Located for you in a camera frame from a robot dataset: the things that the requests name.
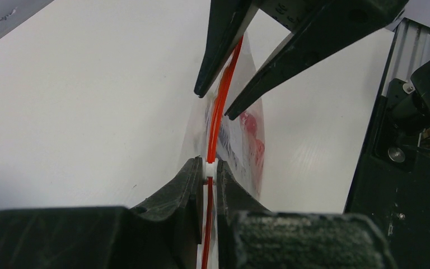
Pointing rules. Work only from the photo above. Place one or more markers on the clear zip top bag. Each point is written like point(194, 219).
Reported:
point(232, 149)

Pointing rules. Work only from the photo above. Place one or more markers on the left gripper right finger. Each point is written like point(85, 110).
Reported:
point(251, 236)

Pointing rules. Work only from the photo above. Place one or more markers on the aluminium frame rail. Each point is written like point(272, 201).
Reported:
point(410, 49)

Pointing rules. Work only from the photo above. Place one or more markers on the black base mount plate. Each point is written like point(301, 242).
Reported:
point(391, 185)

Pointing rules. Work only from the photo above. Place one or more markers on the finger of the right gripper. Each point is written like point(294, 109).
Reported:
point(228, 20)

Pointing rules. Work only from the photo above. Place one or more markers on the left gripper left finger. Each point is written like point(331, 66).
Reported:
point(163, 231)

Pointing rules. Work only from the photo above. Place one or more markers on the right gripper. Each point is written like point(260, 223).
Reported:
point(320, 29)

